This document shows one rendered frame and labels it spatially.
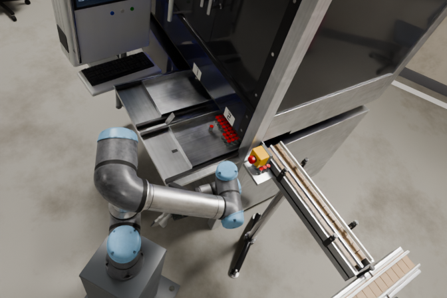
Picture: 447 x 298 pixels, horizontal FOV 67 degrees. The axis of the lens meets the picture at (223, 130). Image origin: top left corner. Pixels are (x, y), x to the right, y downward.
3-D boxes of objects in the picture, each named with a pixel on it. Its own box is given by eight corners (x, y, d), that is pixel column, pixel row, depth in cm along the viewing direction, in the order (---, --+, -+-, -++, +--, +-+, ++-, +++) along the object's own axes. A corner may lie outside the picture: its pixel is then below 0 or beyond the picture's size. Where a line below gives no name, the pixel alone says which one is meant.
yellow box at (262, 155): (259, 151, 165) (264, 143, 160) (268, 163, 162) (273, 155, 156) (247, 157, 162) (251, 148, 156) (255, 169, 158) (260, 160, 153)
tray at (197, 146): (223, 112, 187) (225, 108, 185) (249, 147, 176) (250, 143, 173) (167, 130, 172) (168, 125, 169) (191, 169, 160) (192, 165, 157)
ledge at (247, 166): (264, 155, 177) (265, 153, 175) (278, 175, 171) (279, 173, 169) (242, 165, 170) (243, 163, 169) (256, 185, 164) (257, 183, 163)
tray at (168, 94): (195, 72, 203) (195, 67, 200) (216, 102, 191) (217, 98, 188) (141, 84, 187) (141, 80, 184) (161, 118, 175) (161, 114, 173)
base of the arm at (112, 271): (130, 288, 131) (130, 281, 124) (97, 269, 133) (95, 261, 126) (151, 253, 141) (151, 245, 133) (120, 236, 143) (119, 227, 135)
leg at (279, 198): (250, 231, 233) (290, 175, 175) (257, 243, 229) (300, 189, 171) (239, 237, 229) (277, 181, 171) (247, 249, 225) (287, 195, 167)
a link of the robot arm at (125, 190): (97, 197, 82) (254, 219, 107) (101, 159, 89) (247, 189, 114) (84, 217, 90) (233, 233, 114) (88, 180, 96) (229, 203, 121)
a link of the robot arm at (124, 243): (106, 271, 124) (104, 259, 114) (109, 235, 133) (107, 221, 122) (140, 268, 127) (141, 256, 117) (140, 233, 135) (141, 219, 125)
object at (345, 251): (255, 159, 176) (264, 142, 164) (277, 150, 183) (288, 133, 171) (342, 283, 145) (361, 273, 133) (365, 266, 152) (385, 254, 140)
